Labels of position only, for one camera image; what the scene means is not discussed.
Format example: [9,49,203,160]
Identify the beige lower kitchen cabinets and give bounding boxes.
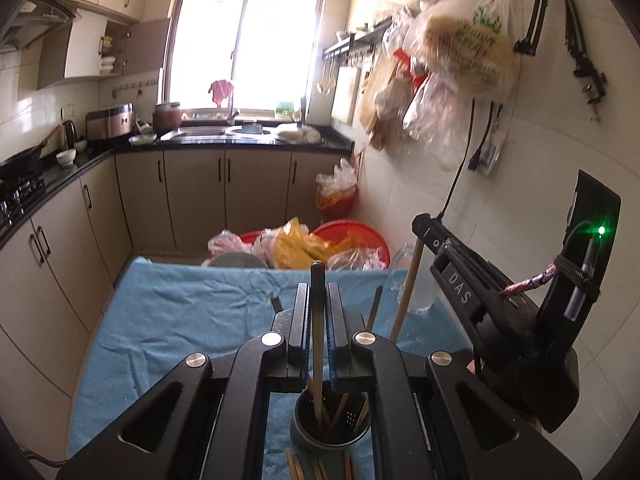
[0,147,351,423]

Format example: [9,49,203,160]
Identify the open wall cabinet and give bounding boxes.
[37,15,171,92]

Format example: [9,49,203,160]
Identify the row of wooden chopsticks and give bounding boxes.
[284,447,361,480]

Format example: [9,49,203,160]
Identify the bunch of wooden chopsticks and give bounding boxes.
[270,286,385,441]

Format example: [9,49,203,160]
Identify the silver rice cooker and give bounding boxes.
[86,103,135,141]

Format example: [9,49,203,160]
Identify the range hood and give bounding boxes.
[0,0,82,56]

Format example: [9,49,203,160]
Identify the large red plastic basin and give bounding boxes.
[311,219,392,271]

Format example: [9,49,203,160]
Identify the small red plastic basin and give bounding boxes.
[239,230,281,246]

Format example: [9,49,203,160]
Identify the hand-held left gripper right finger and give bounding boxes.
[326,282,583,480]

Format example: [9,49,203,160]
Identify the clear glass pitcher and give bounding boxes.
[387,242,442,317]

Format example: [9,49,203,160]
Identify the black wok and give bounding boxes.
[0,127,63,175]

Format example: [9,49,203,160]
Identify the brown clay pot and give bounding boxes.
[152,101,182,135]

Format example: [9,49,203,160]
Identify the blue cloth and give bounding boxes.
[67,255,476,480]

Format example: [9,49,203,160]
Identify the brown paper bag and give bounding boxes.
[357,52,401,152]

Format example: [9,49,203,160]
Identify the white plastic bag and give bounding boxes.
[251,226,286,263]
[207,229,253,261]

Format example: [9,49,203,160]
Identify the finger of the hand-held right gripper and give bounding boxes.
[411,213,507,307]

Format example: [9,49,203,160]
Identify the window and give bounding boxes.
[162,0,326,111]

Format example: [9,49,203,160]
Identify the red plastic bag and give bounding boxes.
[392,47,431,92]

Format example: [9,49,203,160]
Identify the dark grey utensil holder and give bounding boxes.
[291,379,375,455]

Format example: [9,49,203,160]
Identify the dark-tipped wooden chopstick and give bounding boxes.
[309,260,327,426]

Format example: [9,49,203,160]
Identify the steel sink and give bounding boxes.
[160,125,226,142]

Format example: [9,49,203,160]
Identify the white cutting board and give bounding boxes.
[331,65,362,126]

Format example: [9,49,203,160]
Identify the plate of white dough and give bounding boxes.
[275,122,322,144]

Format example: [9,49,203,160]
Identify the clear bag of dried noodles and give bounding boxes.
[402,0,522,100]

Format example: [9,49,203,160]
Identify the wall shelf rack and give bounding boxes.
[322,16,393,61]

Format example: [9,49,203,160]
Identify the pink cloth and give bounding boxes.
[209,80,235,107]

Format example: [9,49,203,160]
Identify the light wooden chopstick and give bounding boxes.
[389,240,425,345]

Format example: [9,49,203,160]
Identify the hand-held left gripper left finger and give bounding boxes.
[56,282,313,480]

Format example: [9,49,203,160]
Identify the hanging clear plastic bag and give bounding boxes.
[402,75,471,171]

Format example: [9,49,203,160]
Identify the orange bin with plastic bag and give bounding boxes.
[315,157,360,221]

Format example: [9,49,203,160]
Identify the black kitchen countertop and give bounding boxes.
[0,127,353,248]

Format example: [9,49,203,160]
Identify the wall socket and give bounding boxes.
[477,127,505,178]

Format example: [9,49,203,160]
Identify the grey round bucket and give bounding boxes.
[201,251,271,269]

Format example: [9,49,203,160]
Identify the yellow plastic bag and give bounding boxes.
[270,216,333,271]

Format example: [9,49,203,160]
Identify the gas stove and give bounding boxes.
[0,162,46,228]

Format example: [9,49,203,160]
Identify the black power cord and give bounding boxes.
[437,97,501,221]

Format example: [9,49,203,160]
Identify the stack of white dishes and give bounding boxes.
[99,35,118,75]

